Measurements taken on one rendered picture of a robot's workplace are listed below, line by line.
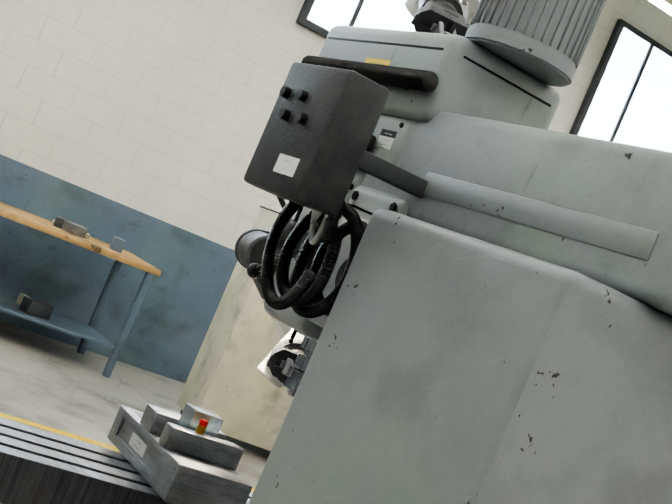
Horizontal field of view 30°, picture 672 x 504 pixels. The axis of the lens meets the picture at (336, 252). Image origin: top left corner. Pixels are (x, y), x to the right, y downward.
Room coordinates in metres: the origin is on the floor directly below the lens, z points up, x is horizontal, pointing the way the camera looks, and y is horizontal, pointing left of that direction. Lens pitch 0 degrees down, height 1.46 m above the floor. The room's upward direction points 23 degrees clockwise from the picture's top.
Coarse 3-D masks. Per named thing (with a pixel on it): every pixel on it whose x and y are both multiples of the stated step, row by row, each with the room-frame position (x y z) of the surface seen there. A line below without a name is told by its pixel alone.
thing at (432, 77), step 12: (312, 60) 2.41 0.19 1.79; (324, 60) 2.38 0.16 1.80; (336, 60) 2.34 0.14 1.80; (348, 60) 2.31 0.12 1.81; (360, 72) 2.25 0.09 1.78; (372, 72) 2.21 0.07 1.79; (384, 72) 2.17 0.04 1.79; (396, 72) 2.14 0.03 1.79; (408, 72) 2.11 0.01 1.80; (420, 72) 2.08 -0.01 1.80; (432, 72) 2.07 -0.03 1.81; (384, 84) 2.19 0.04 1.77; (396, 84) 2.15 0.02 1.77; (408, 84) 2.11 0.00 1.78; (420, 84) 2.07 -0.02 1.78; (432, 84) 2.07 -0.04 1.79
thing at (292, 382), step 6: (294, 360) 2.37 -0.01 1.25; (300, 360) 2.35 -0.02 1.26; (294, 366) 2.36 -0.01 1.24; (300, 366) 2.35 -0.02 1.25; (306, 366) 2.35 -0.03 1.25; (294, 372) 2.35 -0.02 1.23; (300, 372) 2.35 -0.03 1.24; (288, 378) 2.36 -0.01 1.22; (294, 378) 2.35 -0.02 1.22; (300, 378) 2.35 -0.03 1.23; (288, 384) 2.35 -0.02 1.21; (294, 384) 2.35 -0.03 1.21; (294, 390) 2.35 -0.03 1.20
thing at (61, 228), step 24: (24, 216) 8.85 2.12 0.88; (72, 240) 8.90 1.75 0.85; (96, 240) 9.57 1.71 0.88; (120, 240) 9.27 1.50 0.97; (120, 264) 9.82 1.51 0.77; (144, 264) 9.19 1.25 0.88; (144, 288) 9.25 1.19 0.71; (24, 312) 9.05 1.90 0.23; (48, 312) 9.13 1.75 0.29; (96, 312) 9.81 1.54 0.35; (96, 336) 9.39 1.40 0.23; (120, 336) 9.24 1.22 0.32
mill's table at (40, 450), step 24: (0, 432) 2.13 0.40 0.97; (24, 432) 2.21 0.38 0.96; (48, 432) 2.27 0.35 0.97; (0, 456) 2.01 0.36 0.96; (24, 456) 2.04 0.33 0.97; (48, 456) 2.11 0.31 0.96; (72, 456) 2.17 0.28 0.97; (96, 456) 2.25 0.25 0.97; (120, 456) 2.33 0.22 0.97; (0, 480) 2.01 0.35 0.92; (24, 480) 2.03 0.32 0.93; (48, 480) 2.05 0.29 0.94; (72, 480) 2.07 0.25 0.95; (96, 480) 2.09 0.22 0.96; (120, 480) 2.15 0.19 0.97; (144, 480) 2.22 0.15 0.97
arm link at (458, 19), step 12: (420, 0) 2.48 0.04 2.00; (432, 0) 2.45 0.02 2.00; (444, 0) 2.45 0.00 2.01; (456, 0) 2.45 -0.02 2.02; (420, 12) 2.38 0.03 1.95; (432, 12) 2.38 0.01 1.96; (444, 12) 2.41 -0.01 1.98; (456, 12) 2.44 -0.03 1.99; (420, 24) 2.39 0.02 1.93; (432, 24) 2.40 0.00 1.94; (444, 24) 2.39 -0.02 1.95; (456, 24) 2.39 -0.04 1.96; (468, 24) 2.41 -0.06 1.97
